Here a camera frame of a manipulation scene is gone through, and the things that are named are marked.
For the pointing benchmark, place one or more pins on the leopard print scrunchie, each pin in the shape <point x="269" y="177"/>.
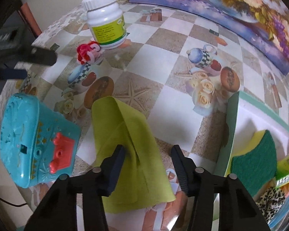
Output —
<point x="270" y="202"/>

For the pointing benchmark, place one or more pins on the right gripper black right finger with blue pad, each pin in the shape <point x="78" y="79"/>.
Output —
<point x="237" y="209"/>

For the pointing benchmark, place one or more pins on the checkered patterned tablecloth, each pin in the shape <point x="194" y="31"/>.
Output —
<point x="150" y="75"/>

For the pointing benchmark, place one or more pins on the white green label bottle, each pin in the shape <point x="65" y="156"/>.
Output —
<point x="106" y="22"/>

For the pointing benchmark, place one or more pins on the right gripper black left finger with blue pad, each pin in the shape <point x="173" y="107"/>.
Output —
<point x="57" y="210"/>

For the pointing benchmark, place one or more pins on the lime green felt cloth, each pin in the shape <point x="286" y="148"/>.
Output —
<point x="143" y="181"/>

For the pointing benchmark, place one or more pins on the teal toy chest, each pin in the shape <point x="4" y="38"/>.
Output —
<point x="37" y="145"/>

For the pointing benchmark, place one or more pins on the green yellow scouring sponge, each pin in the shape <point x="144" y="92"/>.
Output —
<point x="256" y="164"/>

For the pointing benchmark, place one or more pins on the floral painting canvas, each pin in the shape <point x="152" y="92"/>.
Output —
<point x="262" y="23"/>

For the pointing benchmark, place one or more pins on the red white scrunchie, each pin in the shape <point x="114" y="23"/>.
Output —
<point x="88" y="53"/>

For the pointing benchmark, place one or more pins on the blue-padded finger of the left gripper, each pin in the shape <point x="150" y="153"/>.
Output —
<point x="8" y="74"/>

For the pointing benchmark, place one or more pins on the green tissue pack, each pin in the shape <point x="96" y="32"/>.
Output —
<point x="282" y="173"/>

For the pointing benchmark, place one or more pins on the white tray teal rim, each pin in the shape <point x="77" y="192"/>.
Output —
<point x="245" y="116"/>

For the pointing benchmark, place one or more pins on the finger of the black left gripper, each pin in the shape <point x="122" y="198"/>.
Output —
<point x="38" y="56"/>

